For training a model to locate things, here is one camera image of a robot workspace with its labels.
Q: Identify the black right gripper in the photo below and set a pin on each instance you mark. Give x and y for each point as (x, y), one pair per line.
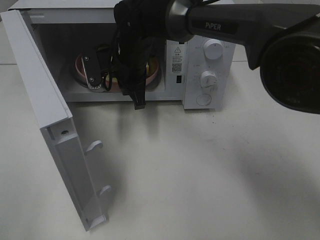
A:
(138, 22)

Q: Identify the white bread sandwich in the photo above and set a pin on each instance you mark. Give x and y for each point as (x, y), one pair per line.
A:
(152, 68)

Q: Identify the pink round plate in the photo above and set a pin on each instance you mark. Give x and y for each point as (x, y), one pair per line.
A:
(80, 76)

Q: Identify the round white door-release button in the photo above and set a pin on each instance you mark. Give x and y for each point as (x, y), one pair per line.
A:
(204, 99)

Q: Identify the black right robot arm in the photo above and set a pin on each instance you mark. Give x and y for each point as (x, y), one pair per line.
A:
(282, 40)

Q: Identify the white warning label sticker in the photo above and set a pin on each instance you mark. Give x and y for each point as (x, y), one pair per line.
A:
(177, 58)

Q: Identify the white microwave oven body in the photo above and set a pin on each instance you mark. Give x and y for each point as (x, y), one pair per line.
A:
(65, 28)

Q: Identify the lower white timer knob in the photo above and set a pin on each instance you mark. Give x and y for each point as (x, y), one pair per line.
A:
(208, 79)

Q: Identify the upper white power knob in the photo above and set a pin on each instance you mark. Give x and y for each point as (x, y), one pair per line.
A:
(213, 49)

